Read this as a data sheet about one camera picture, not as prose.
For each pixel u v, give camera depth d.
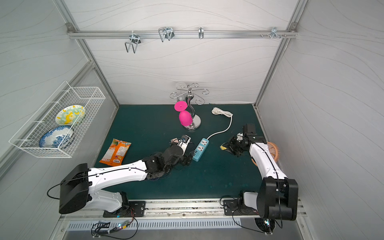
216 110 1.14
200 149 0.93
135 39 0.78
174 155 0.57
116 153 0.91
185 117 0.92
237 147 0.75
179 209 0.75
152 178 0.56
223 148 0.84
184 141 0.66
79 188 0.41
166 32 0.76
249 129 0.69
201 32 0.78
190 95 0.88
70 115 0.70
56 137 0.62
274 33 0.76
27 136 0.56
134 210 0.73
